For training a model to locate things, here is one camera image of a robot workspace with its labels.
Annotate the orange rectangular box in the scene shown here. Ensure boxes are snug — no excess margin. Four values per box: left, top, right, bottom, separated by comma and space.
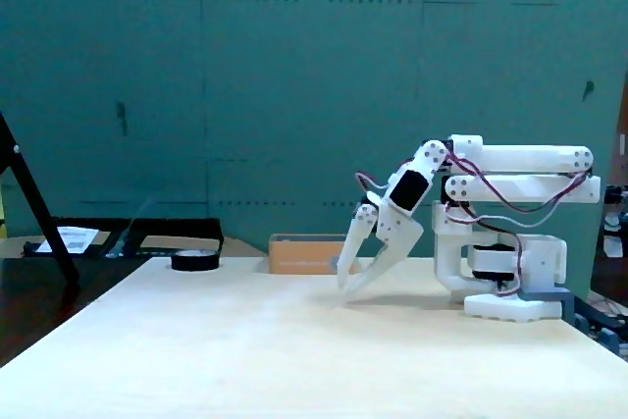
268, 233, 364, 276

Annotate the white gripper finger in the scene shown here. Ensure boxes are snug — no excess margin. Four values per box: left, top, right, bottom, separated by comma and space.
342, 215, 425, 293
337, 203, 380, 289

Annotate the white background equipment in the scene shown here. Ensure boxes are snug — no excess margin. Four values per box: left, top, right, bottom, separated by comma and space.
602, 185, 628, 259

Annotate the black tape roll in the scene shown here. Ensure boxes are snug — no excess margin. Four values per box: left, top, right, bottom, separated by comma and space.
170, 249, 221, 273

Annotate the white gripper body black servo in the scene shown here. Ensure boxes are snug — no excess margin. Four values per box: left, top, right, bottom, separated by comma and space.
376, 167, 436, 244

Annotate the red white servo cable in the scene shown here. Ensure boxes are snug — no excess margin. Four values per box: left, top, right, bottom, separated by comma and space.
445, 205, 524, 298
354, 172, 394, 195
444, 148, 592, 216

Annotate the printed white paper sheet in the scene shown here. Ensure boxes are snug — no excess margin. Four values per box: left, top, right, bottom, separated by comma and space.
37, 226, 97, 254

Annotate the black tray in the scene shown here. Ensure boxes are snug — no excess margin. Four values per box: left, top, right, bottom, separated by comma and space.
22, 216, 225, 259

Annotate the black slanted stand leg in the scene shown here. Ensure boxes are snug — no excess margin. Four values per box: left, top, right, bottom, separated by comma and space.
0, 111, 81, 288

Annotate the grey table clamp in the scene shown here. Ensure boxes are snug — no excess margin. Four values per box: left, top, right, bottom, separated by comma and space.
517, 288, 590, 335

